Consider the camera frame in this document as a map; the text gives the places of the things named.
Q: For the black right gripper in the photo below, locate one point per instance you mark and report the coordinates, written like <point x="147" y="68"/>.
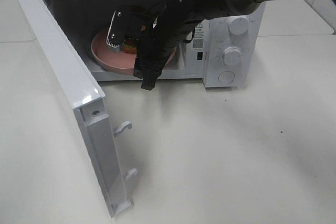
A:
<point x="156" y="34"/>

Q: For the burger with lettuce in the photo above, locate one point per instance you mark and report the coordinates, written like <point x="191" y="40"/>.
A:
<point x="129" y="46"/>

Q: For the pink round plate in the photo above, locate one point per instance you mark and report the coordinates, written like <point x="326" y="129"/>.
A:
<point x="118" y="62"/>

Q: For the white microwave door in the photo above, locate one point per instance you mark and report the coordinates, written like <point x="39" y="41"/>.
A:
<point x="83" y="102"/>

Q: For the round white door button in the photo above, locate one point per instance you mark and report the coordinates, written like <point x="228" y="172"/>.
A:
<point x="226" y="77"/>

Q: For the white timer knob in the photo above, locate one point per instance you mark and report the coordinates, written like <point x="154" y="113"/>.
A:
<point x="232" y="56"/>

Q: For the white microwave oven body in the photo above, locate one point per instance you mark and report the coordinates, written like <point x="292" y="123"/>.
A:
<point x="87" y="41"/>

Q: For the upper white power knob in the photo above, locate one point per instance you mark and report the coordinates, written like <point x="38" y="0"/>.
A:
<point x="238" y="25"/>

